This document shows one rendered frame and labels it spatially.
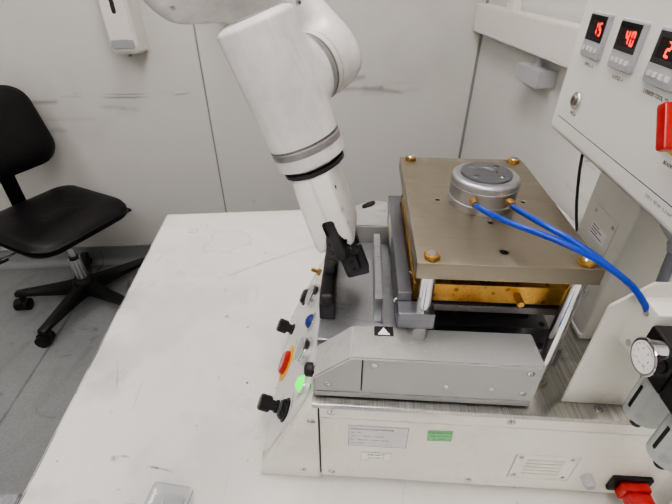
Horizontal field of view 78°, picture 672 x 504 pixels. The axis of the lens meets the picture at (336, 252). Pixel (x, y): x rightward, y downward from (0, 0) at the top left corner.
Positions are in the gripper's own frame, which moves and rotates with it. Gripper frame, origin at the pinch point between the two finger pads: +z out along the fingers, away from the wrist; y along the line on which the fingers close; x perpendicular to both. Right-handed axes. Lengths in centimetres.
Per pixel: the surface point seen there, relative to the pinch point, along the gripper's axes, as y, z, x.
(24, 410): -38, 54, -147
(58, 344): -69, 51, -154
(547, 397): 14.7, 15.6, 19.1
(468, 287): 10.1, 0.2, 13.5
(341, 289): 1.3, 3.3, -3.0
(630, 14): -5.1, -18.1, 36.4
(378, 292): 6.3, 1.2, 3.0
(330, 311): 7.4, 1.5, -3.6
